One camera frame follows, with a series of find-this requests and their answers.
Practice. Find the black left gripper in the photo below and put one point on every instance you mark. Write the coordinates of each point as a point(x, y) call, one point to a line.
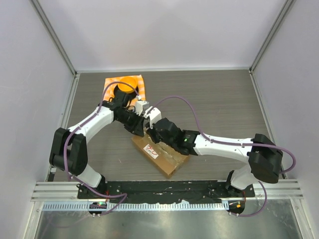
point(136, 128)

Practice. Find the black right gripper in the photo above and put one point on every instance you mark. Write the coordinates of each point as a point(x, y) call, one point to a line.
point(151, 132)

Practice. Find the brown cardboard express box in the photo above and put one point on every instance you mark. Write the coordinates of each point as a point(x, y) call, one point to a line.
point(163, 157)

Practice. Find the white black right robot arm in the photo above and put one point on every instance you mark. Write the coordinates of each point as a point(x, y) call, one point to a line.
point(262, 160)

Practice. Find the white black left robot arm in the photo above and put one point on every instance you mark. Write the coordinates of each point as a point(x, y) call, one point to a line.
point(69, 147)

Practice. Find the orange bowl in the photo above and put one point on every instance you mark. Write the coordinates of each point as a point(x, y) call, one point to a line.
point(128, 84)

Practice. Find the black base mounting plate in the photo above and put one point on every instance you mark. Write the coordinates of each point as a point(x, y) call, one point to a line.
point(169, 192)

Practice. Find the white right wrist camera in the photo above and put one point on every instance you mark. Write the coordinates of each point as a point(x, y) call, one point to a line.
point(153, 115)

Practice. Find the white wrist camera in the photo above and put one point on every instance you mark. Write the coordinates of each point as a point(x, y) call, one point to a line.
point(153, 115)
point(141, 106)

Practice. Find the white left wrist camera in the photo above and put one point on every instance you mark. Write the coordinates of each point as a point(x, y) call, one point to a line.
point(141, 106)

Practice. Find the white slotted cable duct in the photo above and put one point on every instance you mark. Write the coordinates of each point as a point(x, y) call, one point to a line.
point(102, 206)

